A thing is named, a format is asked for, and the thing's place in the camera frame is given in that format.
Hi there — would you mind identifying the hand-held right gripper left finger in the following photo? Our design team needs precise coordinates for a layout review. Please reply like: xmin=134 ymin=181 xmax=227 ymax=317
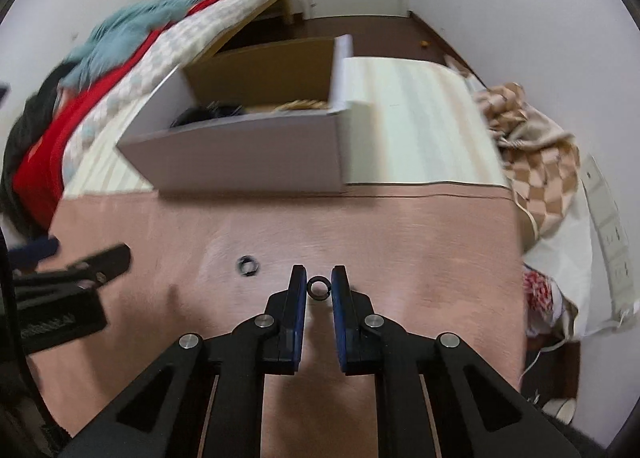
xmin=57 ymin=264 xmax=308 ymax=458

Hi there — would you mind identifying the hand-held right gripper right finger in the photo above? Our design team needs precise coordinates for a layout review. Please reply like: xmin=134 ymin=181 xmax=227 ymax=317
xmin=331 ymin=265 xmax=581 ymax=458

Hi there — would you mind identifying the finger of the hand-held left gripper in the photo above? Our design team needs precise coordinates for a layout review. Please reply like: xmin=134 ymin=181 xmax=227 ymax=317
xmin=12 ymin=244 xmax=132 ymax=289
xmin=7 ymin=237 xmax=60 ymax=266

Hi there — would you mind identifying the white cardboard box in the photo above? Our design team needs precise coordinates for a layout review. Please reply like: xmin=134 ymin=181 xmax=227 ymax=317
xmin=116 ymin=35 xmax=355 ymax=195

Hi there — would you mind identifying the black smart band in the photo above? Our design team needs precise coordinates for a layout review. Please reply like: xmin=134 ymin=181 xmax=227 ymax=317
xmin=170 ymin=106 xmax=218 ymax=127

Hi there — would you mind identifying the wooden bead bracelet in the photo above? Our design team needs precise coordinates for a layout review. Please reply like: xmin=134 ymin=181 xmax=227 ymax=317
xmin=272 ymin=98 xmax=331 ymax=112

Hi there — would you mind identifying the dark fluffy garment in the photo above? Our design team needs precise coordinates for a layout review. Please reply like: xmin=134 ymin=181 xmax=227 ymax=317
xmin=0 ymin=63 xmax=76 ymax=239

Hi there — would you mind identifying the striped beige cloth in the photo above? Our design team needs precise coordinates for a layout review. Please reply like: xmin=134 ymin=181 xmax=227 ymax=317
xmin=62 ymin=57 xmax=511 ymax=196

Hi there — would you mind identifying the blue quilt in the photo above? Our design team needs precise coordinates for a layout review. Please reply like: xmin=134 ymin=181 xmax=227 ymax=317
xmin=65 ymin=0 xmax=288 ymax=89

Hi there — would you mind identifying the white plastic bag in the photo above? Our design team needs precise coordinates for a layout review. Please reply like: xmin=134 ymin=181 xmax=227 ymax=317
xmin=520 ymin=178 xmax=640 ymax=339

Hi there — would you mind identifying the grey white checkered quilt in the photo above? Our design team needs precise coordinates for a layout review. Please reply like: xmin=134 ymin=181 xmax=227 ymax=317
xmin=60 ymin=0 xmax=281 ymax=179

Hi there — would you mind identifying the person's dark fluffy leg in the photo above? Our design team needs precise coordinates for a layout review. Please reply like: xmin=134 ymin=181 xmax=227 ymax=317
xmin=540 ymin=413 xmax=616 ymax=458

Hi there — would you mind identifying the white charger cable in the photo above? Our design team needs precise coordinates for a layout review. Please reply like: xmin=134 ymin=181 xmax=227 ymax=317
xmin=520 ymin=338 xmax=566 ymax=384

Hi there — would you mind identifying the white wall socket strip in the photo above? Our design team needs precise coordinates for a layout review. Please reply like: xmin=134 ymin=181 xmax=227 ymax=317
xmin=580 ymin=154 xmax=636 ymax=311

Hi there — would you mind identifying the wooden bed frame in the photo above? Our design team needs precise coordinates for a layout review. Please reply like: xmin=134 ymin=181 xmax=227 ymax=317
xmin=215 ymin=0 xmax=296 ymax=54

